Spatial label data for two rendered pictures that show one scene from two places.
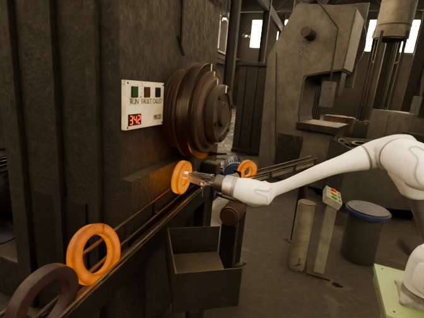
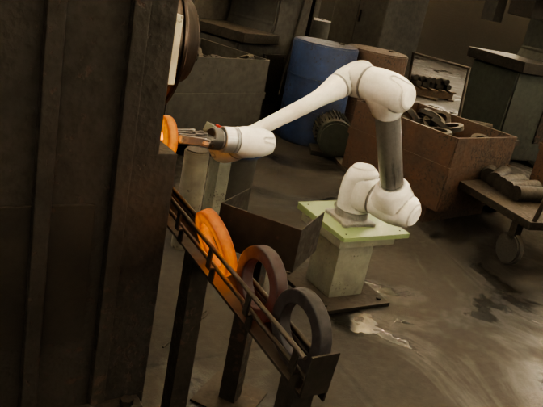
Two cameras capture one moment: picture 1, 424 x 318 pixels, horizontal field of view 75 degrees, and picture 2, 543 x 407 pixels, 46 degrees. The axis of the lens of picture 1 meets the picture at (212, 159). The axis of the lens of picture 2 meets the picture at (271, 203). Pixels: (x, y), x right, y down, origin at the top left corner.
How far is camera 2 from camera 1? 1.56 m
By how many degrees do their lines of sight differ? 53
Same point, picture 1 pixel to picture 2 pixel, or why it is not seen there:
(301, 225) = (195, 184)
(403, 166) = (390, 94)
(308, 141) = not seen: hidden behind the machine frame
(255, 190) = (264, 138)
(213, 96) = (193, 18)
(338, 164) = (325, 96)
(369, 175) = (190, 97)
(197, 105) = not seen: hidden behind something
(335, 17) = not seen: outside the picture
